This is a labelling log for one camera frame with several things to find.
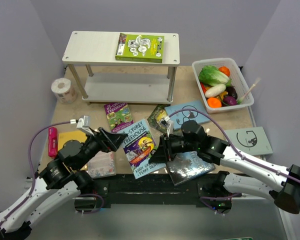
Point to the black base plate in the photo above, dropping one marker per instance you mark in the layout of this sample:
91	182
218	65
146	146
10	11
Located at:
156	189

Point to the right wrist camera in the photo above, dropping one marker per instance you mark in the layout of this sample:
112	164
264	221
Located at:
168	124

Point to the floral pastel notebook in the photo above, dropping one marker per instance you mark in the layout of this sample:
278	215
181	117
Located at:
102	165

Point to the orange carrot toy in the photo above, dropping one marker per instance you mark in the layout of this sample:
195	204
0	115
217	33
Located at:
214	102

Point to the purple onion toy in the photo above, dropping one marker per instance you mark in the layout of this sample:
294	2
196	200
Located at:
229	101

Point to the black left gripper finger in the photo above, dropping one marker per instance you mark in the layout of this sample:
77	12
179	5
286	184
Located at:
111	137
115	146

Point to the orange pumpkin toy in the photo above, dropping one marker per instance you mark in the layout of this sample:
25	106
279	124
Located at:
225	70

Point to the purple eggplant toy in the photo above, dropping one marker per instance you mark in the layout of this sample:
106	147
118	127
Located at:
232	92

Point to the dark green illustrated book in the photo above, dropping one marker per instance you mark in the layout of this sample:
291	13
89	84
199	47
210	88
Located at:
154	119

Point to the yellow book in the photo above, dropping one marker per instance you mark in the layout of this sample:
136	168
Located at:
67	140

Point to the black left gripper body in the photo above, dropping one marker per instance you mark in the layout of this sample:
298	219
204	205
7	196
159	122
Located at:
97	144

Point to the grey-green cat book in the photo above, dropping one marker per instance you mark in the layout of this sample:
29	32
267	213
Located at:
251	140

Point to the red pepper toy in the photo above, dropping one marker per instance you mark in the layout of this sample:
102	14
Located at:
203	88

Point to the white radish toy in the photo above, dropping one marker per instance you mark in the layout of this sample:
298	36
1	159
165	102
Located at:
215	90

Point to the green lettuce toy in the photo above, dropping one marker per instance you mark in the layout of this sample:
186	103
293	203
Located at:
210	75

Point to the dark glossy hardcover book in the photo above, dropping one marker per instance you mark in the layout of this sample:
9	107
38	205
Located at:
187	166

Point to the white plastic basket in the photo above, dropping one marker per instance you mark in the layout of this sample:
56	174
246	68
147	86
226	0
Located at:
236	76

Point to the green cartoon paperback book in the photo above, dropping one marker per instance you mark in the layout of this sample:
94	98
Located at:
140	48

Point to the blue Treehouse paperback book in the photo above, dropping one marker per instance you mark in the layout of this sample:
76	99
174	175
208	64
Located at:
139	146

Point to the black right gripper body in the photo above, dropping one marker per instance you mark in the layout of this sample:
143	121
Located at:
176	145

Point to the white two-tier shelf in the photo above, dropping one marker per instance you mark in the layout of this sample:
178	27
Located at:
86	49

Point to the green onion toy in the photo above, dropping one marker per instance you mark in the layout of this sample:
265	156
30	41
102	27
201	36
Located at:
240	100

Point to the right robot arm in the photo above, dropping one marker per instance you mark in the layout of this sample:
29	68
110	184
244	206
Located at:
276	183

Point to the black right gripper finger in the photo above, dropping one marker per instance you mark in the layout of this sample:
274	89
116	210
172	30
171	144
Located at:
164	141
161	156

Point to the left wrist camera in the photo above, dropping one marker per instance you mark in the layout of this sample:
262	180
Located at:
83	124

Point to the purple Treehouse paperback book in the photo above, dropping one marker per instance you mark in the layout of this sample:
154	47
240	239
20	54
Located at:
118	116

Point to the toilet paper roll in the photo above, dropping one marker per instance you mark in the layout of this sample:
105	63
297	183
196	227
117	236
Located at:
64	91

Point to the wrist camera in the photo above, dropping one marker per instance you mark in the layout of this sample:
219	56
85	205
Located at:
83	124
168	124

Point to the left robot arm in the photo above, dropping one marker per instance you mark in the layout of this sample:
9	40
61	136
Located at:
61	180

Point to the yellow pepper toy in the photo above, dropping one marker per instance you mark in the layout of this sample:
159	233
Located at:
222	95

